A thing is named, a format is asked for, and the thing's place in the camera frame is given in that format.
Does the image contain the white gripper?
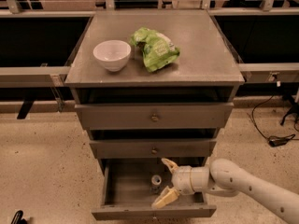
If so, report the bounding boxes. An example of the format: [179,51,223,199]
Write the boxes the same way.
[151,158,211,209]

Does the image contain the redbull can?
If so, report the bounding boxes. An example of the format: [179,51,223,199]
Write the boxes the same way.
[151,175,162,194]

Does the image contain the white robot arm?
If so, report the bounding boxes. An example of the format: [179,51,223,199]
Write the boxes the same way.
[152,158,299,224]

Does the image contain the grey middle drawer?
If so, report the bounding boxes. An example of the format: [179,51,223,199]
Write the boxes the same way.
[90,139,216,159]

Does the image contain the grey drawer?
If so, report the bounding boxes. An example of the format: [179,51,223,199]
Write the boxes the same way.
[92,158,216,220]
[75,103,234,130]
[90,139,216,159]

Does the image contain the grey bottom drawer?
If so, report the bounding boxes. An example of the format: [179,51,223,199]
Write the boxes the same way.
[92,158,216,220]

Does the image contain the grey drawer cabinet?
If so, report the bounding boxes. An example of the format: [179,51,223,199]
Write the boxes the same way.
[64,9,246,173]

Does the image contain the grey top drawer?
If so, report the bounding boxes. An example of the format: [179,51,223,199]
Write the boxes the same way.
[75,103,234,130]

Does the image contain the green chip bag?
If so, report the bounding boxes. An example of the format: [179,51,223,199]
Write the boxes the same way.
[130,27,180,73]

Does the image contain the white ceramic bowl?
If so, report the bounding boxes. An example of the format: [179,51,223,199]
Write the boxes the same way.
[93,40,132,72]

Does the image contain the black object bottom left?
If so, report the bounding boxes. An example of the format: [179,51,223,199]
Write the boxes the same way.
[10,210,28,224]

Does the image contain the black power adapter cable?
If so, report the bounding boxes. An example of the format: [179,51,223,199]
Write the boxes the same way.
[250,93,299,148]

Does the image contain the grey metal rail right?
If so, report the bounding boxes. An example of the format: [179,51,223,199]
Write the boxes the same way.
[238,63,299,84]

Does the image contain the grey metal rail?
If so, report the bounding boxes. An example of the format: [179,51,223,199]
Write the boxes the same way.
[238,63,299,84]
[0,66,70,88]

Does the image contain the grey metal rail left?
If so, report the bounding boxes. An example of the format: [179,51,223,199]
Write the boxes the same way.
[0,66,70,88]

